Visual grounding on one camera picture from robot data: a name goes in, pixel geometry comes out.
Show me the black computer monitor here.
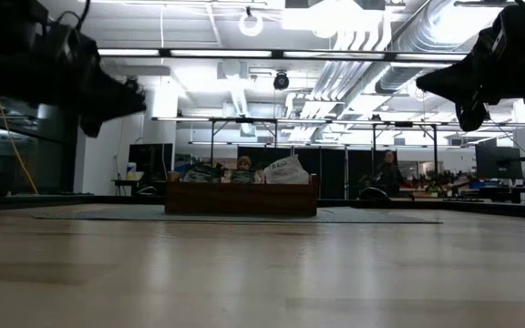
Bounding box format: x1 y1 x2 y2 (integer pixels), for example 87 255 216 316
475 145 523 180
129 143 174 181

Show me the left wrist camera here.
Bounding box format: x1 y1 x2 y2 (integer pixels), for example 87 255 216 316
38 11 100 65

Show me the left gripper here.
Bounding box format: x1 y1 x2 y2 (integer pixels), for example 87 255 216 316
0 45 148 139

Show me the black camera cable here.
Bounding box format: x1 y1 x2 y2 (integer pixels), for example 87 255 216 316
46 0 91 33

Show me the black ceiling camera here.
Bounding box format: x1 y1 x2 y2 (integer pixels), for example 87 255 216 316
273 71 291 91

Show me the black office chair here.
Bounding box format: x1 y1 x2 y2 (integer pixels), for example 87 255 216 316
357 186 392 201

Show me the black background rig frame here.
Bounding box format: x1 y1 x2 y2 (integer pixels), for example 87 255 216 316
151 116 441 200

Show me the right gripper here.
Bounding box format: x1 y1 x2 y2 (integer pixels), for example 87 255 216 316
416 47 525 133

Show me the silver ventilation duct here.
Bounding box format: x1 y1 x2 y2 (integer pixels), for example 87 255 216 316
310 0 519 108

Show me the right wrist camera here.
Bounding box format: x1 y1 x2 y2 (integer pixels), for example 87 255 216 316
476 3 525 63

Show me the round ceiling lamp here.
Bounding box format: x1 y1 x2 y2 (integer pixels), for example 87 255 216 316
238 6 265 37

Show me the dark background desk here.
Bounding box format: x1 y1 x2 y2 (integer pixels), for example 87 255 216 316
110 178 168 198

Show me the brown wooden box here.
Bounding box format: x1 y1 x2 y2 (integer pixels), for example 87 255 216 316
164 170 320 218

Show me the yellow cable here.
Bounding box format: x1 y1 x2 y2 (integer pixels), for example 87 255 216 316
0 95 40 196

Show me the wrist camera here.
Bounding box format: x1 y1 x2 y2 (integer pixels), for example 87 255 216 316
38 11 100 65
476 3 525 63

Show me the grey striped mat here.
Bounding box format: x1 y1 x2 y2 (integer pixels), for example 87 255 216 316
33 204 444 225

